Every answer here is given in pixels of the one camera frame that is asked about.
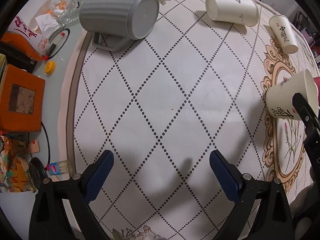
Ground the white paper cup with calligraphy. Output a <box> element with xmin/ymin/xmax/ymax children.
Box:
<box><xmin>266</xmin><ymin>66</ymin><xmax>319</xmax><ymax>120</ymax></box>

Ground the red corrugated paper cup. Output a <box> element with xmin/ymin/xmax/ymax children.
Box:
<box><xmin>313</xmin><ymin>77</ymin><xmax>320</xmax><ymax>91</ymax></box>

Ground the small white calligraphy paper cup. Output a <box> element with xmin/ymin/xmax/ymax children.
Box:
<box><xmin>269</xmin><ymin>15</ymin><xmax>298</xmax><ymax>54</ymax></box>

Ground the white paper cup with barcode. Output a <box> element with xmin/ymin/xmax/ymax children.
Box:
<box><xmin>205</xmin><ymin>0</ymin><xmax>259</xmax><ymax>27</ymax></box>

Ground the colourful snack bag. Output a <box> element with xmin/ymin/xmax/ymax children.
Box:
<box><xmin>0</xmin><ymin>135</ymin><xmax>36</xmax><ymax>192</ymax></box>

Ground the floral patterned table mat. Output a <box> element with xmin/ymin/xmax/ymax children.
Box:
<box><xmin>68</xmin><ymin>0</ymin><xmax>319</xmax><ymax>239</ymax></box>

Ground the orange gift box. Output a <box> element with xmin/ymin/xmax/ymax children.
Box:
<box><xmin>1</xmin><ymin>64</ymin><xmax>45</xmax><ymax>133</ymax></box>

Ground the yellow bottle cap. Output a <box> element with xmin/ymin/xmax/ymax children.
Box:
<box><xmin>44</xmin><ymin>61</ymin><xmax>56</xmax><ymax>75</ymax></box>

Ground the red white snack package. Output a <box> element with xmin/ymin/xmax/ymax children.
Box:
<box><xmin>1</xmin><ymin>16</ymin><xmax>51</xmax><ymax>61</ymax></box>

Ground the clear glass tray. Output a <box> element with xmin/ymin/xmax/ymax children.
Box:
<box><xmin>57</xmin><ymin>0</ymin><xmax>84</xmax><ymax>26</ymax></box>

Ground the grey ribbed plastic mug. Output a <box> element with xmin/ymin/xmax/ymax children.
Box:
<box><xmin>79</xmin><ymin>0</ymin><xmax>159</xmax><ymax>52</ymax></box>

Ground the black round cap with cable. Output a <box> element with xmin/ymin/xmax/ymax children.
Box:
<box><xmin>29</xmin><ymin>157</ymin><xmax>48</xmax><ymax>190</ymax></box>

